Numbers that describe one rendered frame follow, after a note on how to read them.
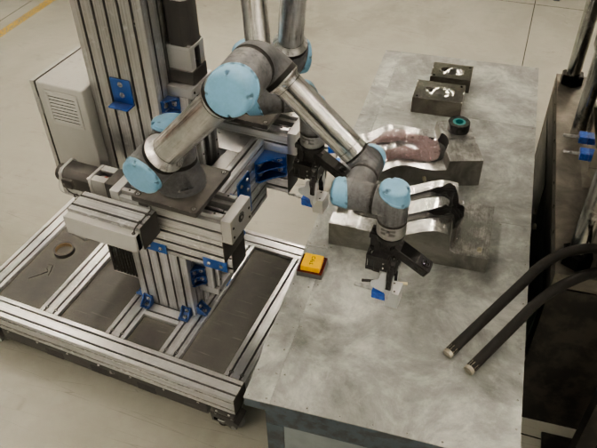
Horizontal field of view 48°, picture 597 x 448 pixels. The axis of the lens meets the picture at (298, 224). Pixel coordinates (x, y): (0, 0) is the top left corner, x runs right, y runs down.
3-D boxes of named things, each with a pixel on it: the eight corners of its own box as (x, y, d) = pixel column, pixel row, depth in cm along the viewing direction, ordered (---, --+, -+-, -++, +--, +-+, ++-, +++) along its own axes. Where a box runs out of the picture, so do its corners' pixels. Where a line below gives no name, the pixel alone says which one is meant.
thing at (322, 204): (285, 204, 217) (284, 191, 213) (291, 195, 220) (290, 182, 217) (322, 214, 213) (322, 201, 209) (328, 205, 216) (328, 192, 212)
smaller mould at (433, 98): (410, 111, 276) (412, 97, 272) (416, 93, 287) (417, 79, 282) (459, 118, 272) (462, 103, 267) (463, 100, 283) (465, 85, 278)
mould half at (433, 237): (328, 244, 218) (329, 212, 209) (346, 195, 236) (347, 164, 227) (485, 273, 207) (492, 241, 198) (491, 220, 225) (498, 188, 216)
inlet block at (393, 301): (351, 296, 187) (352, 283, 183) (356, 284, 190) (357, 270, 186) (396, 308, 183) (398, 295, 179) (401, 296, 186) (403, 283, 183)
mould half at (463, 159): (338, 188, 239) (339, 163, 232) (334, 146, 259) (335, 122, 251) (478, 185, 239) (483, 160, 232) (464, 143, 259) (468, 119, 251)
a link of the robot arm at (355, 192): (341, 185, 175) (382, 194, 172) (328, 212, 167) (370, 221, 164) (342, 161, 170) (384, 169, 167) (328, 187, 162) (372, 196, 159)
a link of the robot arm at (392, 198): (381, 172, 163) (415, 179, 161) (378, 206, 170) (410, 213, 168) (372, 190, 158) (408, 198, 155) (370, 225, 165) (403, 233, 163)
